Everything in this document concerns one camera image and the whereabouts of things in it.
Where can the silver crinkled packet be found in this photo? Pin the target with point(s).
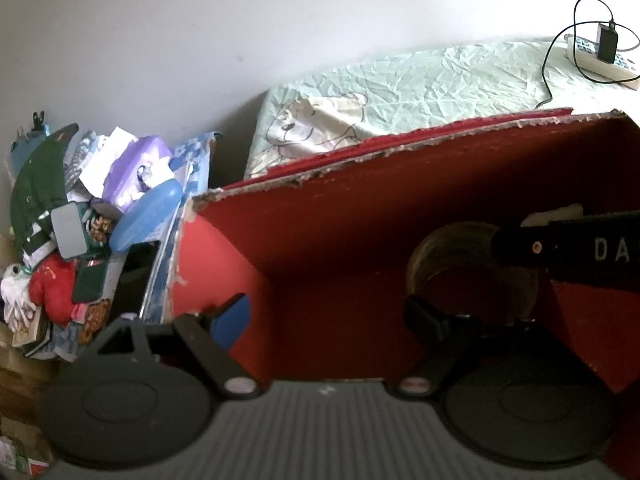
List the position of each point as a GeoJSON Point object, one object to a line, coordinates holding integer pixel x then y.
{"type": "Point", "coordinates": [80, 160]}

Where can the white power strip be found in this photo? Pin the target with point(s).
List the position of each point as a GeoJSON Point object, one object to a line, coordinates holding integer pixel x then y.
{"type": "Point", "coordinates": [625, 72]}

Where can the woven brown cup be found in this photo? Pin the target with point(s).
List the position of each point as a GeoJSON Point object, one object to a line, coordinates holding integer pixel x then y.
{"type": "Point", "coordinates": [440, 255]}

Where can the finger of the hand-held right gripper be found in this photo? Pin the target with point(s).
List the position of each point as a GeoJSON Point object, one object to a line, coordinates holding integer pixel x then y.
{"type": "Point", "coordinates": [520, 247]}

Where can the blue oval plastic lid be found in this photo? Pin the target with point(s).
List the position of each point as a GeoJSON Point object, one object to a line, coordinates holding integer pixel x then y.
{"type": "Point", "coordinates": [145, 215]}

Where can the pale green printed bed sheet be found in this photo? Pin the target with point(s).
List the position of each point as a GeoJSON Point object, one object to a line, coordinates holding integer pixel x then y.
{"type": "Point", "coordinates": [425, 80]}

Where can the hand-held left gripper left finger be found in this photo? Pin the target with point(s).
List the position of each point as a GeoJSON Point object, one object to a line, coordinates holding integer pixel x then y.
{"type": "Point", "coordinates": [234, 317]}

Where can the white plush toy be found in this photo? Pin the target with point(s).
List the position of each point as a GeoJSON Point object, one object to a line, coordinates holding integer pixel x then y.
{"type": "Point", "coordinates": [15, 290]}

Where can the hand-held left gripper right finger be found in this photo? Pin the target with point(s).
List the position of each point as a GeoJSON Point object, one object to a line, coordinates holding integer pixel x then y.
{"type": "Point", "coordinates": [425, 317]}

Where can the cardboard boxes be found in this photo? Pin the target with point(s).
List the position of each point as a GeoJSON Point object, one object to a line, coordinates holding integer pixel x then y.
{"type": "Point", "coordinates": [20, 390]}

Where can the purple tissue pack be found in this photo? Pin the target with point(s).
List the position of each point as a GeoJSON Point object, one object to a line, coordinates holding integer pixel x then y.
{"type": "Point", "coordinates": [130, 170]}

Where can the small book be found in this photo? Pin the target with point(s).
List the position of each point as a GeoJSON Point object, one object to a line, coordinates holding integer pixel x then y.
{"type": "Point", "coordinates": [26, 327]}

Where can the black clip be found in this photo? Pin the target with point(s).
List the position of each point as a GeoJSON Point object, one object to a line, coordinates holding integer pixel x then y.
{"type": "Point", "coordinates": [38, 120]}

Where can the red cardboard box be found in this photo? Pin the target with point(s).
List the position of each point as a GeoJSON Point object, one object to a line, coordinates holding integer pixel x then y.
{"type": "Point", "coordinates": [340, 230]}

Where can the cookie print packet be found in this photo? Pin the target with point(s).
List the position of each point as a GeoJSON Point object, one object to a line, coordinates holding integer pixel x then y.
{"type": "Point", "coordinates": [92, 322]}

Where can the black charger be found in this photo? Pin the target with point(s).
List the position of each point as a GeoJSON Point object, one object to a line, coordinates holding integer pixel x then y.
{"type": "Point", "coordinates": [606, 42]}

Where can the white paper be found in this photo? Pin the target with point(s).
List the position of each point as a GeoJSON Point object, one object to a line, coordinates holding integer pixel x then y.
{"type": "Point", "coordinates": [107, 155]}

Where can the dark green pouch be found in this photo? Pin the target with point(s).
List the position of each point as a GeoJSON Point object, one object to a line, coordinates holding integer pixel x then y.
{"type": "Point", "coordinates": [90, 282]}

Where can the grey card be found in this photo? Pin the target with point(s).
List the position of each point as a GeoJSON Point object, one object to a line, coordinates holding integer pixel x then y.
{"type": "Point", "coordinates": [69, 230]}

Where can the blue folder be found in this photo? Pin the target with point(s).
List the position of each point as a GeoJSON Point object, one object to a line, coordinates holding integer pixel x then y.
{"type": "Point", "coordinates": [22, 152]}

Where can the dark green cloth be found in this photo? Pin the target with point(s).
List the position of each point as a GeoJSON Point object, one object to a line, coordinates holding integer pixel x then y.
{"type": "Point", "coordinates": [40, 180]}

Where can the red plush toy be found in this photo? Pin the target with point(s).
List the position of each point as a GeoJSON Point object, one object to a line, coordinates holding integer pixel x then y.
{"type": "Point", "coordinates": [50, 285]}

